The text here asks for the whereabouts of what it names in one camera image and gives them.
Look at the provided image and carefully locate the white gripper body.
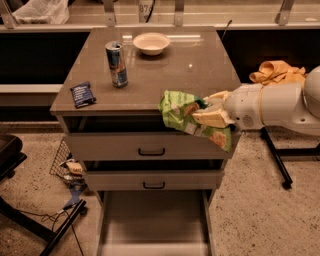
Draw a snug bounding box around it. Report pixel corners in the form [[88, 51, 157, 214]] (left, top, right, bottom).
[[224, 84, 263, 130]]

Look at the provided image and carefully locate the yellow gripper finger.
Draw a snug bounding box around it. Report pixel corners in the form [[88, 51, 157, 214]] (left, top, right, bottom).
[[192, 110, 231, 128], [204, 90, 230, 104]]

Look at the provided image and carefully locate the green rice chip bag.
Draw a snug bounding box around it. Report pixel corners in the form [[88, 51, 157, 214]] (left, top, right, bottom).
[[158, 90, 234, 152]]

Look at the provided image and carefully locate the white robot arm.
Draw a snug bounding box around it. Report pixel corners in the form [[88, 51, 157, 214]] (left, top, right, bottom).
[[192, 67, 320, 136]]

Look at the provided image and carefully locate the top drawer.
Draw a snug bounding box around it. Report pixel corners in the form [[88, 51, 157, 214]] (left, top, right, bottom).
[[63, 116, 240, 161]]

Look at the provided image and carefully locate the drawer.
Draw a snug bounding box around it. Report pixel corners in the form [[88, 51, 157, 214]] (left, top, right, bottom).
[[95, 190, 215, 256], [85, 159, 224, 191], [63, 116, 240, 161]]

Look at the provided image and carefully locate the grey drawer cabinet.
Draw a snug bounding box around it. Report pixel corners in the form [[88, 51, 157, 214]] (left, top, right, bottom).
[[49, 25, 253, 256]]

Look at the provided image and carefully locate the bottom drawer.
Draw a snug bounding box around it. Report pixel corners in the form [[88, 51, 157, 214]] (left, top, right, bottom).
[[95, 190, 215, 256]]

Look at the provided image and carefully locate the middle drawer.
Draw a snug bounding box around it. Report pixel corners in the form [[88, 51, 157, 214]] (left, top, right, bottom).
[[85, 159, 224, 191]]

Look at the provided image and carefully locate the white plastic bag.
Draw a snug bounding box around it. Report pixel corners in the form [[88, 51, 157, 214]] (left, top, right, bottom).
[[13, 0, 69, 25]]

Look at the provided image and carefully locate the yellow cloth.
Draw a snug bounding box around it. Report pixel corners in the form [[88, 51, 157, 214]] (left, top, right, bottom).
[[249, 60, 306, 86]]

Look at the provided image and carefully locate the black stand leg right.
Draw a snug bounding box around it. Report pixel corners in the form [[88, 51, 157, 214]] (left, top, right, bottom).
[[260, 128, 320, 190]]

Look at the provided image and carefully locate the black stand leg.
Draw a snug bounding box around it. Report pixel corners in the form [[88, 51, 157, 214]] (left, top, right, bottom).
[[0, 198, 86, 256], [260, 128, 320, 190]]

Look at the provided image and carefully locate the white paper bowl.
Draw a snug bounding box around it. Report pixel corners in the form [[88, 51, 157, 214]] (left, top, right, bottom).
[[133, 32, 170, 56]]

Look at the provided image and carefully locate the blue energy drink can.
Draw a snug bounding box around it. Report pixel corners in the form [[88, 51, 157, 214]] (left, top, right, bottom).
[[105, 41, 128, 88]]

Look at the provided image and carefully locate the dark blue snack packet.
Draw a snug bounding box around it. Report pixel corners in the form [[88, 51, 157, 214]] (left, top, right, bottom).
[[70, 81, 96, 108]]

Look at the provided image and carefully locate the black chair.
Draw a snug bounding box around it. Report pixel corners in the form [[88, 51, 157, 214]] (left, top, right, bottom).
[[0, 134, 27, 181]]

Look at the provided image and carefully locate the black stand leg left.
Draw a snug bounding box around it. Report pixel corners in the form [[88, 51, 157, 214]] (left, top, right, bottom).
[[0, 198, 86, 256]]

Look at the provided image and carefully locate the blue strap on floor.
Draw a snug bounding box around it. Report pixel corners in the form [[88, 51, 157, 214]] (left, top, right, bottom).
[[62, 183, 88, 210]]

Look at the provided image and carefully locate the wire mesh basket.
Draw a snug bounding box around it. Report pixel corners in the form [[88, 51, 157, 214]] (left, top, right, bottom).
[[49, 140, 84, 185]]

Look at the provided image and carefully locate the black cable on floor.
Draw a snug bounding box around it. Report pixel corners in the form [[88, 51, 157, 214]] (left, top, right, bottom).
[[16, 208, 85, 256]]

